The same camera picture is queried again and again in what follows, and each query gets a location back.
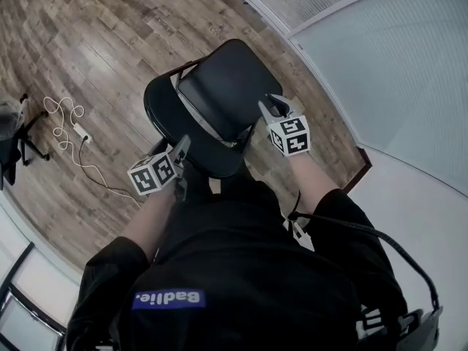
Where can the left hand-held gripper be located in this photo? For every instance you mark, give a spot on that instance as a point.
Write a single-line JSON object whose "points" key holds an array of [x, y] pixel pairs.
{"points": [[151, 174]]}

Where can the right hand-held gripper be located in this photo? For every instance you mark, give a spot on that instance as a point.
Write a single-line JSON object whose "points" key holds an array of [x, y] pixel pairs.
{"points": [[290, 135]]}

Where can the black folding chair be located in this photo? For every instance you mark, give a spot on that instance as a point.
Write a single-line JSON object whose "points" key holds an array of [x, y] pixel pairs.
{"points": [[226, 86]]}

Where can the person's left forearm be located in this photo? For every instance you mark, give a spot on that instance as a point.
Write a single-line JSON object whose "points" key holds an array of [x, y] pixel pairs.
{"points": [[150, 221]]}

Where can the person's right forearm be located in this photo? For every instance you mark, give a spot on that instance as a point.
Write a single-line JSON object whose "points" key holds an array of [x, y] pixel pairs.
{"points": [[311, 181]]}

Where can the black office chair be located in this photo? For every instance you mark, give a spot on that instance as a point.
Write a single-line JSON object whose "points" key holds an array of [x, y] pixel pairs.
{"points": [[11, 152]]}

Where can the white printed tag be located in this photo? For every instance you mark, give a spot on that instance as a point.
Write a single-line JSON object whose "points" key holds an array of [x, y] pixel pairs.
{"points": [[298, 232]]}

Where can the frosted glass panel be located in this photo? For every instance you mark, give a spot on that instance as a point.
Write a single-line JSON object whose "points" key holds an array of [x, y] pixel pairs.
{"points": [[402, 86]]}

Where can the black shirt with blue label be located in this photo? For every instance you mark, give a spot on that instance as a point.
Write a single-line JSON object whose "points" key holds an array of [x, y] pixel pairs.
{"points": [[237, 269]]}

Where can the clear plastic wrap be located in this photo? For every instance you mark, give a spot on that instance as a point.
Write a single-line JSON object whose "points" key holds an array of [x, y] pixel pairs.
{"points": [[7, 119]]}

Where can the chest-mounted device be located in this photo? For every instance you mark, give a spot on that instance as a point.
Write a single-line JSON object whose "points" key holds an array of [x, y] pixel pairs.
{"points": [[424, 327]]}

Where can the glass door with black frame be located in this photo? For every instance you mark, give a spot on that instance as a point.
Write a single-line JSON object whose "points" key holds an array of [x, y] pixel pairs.
{"points": [[22, 305]]}

